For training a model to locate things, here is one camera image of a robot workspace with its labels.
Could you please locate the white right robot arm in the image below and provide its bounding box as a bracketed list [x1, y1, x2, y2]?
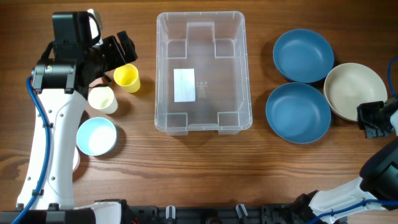
[289, 96, 397, 223]

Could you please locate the cream beige bowl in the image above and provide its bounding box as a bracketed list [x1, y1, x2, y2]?
[323, 63, 387, 121]

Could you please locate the dark blue bowl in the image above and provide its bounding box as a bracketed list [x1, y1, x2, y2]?
[265, 82, 331, 144]
[272, 29, 335, 83]

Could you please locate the pink small bowl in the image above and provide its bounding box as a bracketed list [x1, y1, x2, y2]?
[73, 147, 80, 172]

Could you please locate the cream plastic cup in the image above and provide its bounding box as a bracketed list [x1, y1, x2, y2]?
[88, 86, 118, 114]

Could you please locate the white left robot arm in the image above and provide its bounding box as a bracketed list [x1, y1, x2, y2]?
[13, 31, 137, 223]

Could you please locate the yellow plastic cup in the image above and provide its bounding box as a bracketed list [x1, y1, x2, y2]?
[114, 63, 141, 93]

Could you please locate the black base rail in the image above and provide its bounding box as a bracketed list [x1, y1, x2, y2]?
[1, 199, 323, 224]

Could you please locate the white label in container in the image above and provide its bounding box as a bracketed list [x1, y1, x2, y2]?
[174, 68, 196, 103]

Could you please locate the clear plastic storage container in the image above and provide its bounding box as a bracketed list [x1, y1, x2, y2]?
[154, 11, 253, 135]

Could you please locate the light blue small bowl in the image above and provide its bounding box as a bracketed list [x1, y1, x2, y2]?
[76, 117, 118, 156]

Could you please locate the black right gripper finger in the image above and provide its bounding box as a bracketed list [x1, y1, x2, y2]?
[364, 125, 394, 139]
[357, 101, 384, 130]

